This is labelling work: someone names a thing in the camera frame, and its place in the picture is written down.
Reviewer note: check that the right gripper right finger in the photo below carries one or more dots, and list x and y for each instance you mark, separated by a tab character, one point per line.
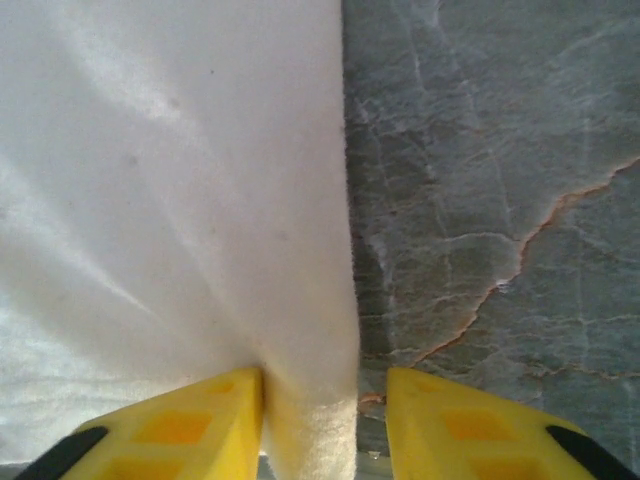
450	430

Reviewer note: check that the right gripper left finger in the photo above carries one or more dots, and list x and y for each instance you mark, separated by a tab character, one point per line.
200	430

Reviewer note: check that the large white t-shirt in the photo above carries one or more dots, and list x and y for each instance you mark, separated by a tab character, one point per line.
175	175

